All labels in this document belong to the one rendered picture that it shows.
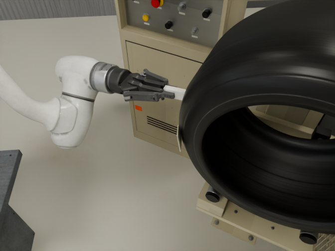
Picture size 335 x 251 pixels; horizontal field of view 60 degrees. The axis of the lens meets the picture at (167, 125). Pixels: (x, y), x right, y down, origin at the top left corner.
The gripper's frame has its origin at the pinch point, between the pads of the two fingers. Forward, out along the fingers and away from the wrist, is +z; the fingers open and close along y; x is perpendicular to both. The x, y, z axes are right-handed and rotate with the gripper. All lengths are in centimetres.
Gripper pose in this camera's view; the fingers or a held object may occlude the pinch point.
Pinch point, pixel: (176, 93)
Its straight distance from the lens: 78.9
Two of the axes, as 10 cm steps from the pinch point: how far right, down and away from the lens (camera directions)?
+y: 4.4, -6.8, 5.8
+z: 8.9, 2.4, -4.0
